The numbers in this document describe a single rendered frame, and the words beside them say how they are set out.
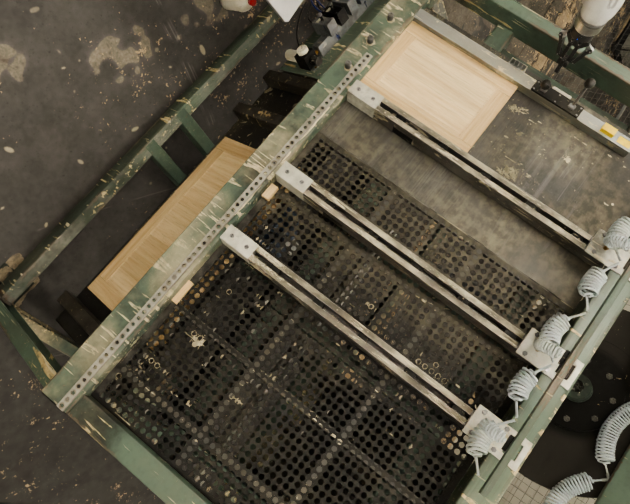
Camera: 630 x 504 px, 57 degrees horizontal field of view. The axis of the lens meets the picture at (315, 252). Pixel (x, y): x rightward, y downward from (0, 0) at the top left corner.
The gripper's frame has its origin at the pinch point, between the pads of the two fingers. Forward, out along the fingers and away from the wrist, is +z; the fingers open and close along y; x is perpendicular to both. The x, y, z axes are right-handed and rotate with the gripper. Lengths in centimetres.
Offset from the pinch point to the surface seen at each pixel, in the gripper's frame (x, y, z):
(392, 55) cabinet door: 25, 54, 14
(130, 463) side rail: 195, 31, 11
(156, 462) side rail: 190, 25, 11
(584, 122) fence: 6.4, -19.0, 11.7
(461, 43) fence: 5.8, 35.5, 11.7
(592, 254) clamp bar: 52, -46, 5
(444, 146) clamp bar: 47, 16, 9
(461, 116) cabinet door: 30.4, 18.2, 14.1
